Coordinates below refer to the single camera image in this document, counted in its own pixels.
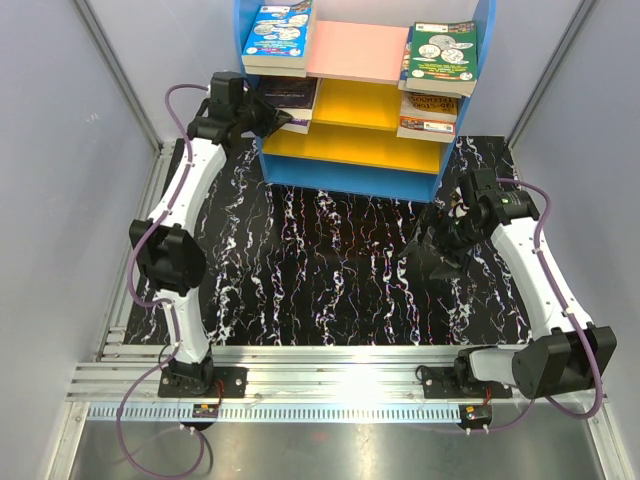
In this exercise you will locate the purple treehouse book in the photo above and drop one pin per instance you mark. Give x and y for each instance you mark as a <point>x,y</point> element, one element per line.
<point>301,119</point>

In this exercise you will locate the small circuit board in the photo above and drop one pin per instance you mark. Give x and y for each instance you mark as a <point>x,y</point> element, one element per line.
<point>208,411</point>
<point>479,414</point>

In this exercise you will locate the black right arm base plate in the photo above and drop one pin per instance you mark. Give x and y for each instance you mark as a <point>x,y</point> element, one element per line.
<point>442,383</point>

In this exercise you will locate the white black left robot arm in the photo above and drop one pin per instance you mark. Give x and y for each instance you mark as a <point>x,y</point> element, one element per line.
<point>164,250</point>

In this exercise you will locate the left small circuit board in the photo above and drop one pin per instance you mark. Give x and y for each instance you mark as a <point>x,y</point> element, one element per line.
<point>208,411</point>

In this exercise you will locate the dark tale of two cities book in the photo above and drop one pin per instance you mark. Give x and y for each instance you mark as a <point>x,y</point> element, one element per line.
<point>289,92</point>

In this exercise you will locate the lime green treehouse book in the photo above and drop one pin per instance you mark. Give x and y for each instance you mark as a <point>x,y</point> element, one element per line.
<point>276,71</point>

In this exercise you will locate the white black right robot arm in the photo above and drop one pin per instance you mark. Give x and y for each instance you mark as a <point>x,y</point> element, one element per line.
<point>568,353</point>

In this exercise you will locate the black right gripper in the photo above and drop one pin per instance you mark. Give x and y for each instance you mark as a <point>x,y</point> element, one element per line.
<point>446,270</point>

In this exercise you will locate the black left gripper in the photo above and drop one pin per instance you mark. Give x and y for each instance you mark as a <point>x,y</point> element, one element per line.
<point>272,118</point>

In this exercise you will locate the aluminium mounting rail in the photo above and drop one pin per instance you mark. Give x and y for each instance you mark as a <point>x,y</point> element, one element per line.
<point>357,375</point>

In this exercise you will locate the right small circuit board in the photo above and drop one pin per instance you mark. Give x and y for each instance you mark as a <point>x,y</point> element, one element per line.
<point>479,414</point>

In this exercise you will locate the slotted grey cable duct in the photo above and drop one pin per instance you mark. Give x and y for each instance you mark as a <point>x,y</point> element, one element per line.
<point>280,413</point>

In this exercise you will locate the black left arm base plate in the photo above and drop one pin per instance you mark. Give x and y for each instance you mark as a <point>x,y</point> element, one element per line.
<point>228,382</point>

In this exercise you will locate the blue 91-storey treehouse book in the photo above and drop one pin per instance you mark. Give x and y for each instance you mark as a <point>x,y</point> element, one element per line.
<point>405,61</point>

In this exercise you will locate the light blue 26-storey book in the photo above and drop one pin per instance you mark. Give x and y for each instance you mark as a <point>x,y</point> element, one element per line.
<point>281,35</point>

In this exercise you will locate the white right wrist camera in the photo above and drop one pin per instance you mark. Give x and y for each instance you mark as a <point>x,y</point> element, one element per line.
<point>458,206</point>

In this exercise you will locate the yellow 130-storey treehouse book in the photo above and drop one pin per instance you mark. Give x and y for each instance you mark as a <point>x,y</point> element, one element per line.
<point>427,117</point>

